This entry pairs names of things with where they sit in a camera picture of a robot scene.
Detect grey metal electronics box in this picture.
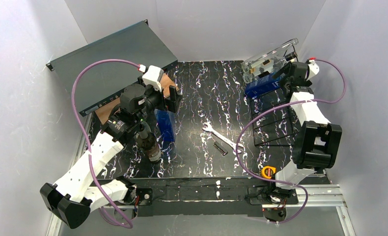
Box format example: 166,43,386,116
46,21,178,117

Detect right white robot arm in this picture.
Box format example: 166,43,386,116
274,58,342,193

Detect silver combination wrench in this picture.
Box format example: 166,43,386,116
202,122,245,153

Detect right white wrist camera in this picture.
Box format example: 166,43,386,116
305,58,320,81

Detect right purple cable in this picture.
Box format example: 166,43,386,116
235,59,347,224

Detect dark green wine bottle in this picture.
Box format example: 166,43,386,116
136,124,162,163

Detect purple cable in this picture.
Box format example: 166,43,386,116
235,59,347,224
71,59,146,230

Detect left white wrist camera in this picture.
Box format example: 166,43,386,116
138,64,164,91

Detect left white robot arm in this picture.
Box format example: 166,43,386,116
40,75,181,229

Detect yellow tape measure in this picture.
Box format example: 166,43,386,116
260,166,277,180

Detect clear round glass bottle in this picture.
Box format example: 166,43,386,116
241,38,299,73

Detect brown wooden board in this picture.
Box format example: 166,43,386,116
95,74,179,124

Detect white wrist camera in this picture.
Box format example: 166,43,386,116
305,58,320,81
138,64,164,91

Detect blue square bottle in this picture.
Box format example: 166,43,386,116
245,73,285,98
154,109,175,142

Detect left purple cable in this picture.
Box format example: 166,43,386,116
71,59,146,230

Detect black wire wine rack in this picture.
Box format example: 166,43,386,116
248,58,305,147

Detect clear square labelled bottle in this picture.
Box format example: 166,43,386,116
242,51,298,83

